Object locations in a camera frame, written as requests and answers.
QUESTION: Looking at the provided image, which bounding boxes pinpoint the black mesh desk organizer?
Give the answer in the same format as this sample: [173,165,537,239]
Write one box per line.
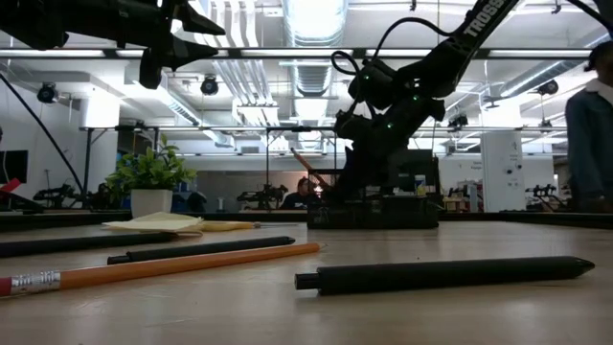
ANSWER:
[306,167,441,230]

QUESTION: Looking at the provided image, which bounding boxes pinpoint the black overhead light bar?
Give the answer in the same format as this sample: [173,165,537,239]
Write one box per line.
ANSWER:
[0,46,595,61]

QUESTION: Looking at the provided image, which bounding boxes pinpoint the black aluminium table frame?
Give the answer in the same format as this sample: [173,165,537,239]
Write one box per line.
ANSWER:
[0,208,613,234]

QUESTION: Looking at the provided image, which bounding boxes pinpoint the black computer monitor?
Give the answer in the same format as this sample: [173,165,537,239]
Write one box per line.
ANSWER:
[0,149,29,186]
[382,149,441,193]

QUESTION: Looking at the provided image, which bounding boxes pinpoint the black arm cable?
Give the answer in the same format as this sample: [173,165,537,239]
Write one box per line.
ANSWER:
[0,70,86,196]

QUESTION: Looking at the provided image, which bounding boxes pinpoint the yellow sticky note pad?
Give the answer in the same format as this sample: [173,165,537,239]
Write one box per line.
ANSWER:
[102,211,206,237]

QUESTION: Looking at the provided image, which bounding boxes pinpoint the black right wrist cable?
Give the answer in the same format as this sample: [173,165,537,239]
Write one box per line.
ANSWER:
[329,16,457,117]

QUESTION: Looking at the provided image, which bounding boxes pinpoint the black pen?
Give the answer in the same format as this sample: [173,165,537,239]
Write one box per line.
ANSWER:
[106,235,297,267]
[0,231,179,260]
[294,255,597,297]

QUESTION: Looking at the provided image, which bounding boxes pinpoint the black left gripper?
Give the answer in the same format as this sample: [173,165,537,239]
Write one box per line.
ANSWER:
[112,0,227,73]

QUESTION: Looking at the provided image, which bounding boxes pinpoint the person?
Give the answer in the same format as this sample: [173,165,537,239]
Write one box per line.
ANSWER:
[280,176,318,211]
[563,40,613,215]

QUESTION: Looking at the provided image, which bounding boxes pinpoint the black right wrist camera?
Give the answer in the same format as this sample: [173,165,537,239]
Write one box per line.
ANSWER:
[333,109,380,143]

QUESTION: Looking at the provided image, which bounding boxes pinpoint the red flat object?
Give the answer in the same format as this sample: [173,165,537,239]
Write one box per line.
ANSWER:
[0,177,23,198]

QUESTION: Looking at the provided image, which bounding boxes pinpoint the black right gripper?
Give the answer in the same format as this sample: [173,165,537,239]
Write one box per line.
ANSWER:
[340,93,447,205]

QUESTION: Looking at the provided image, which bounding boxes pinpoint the black ceiling camera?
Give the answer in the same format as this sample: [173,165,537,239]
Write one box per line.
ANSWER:
[535,79,560,97]
[199,75,220,97]
[36,81,59,105]

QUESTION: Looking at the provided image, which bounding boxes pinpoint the silver ventilation duct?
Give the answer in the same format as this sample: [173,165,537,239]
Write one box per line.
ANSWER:
[282,0,350,97]

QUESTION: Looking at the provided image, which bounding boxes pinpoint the yellow handled scissors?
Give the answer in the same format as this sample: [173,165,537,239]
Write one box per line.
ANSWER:
[199,220,301,233]

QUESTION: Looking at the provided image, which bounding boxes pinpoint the black background rig frame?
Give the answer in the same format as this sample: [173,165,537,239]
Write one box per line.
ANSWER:
[79,125,339,212]

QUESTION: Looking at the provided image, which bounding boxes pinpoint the green plant white pot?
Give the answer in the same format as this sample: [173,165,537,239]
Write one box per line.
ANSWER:
[104,133,198,219]

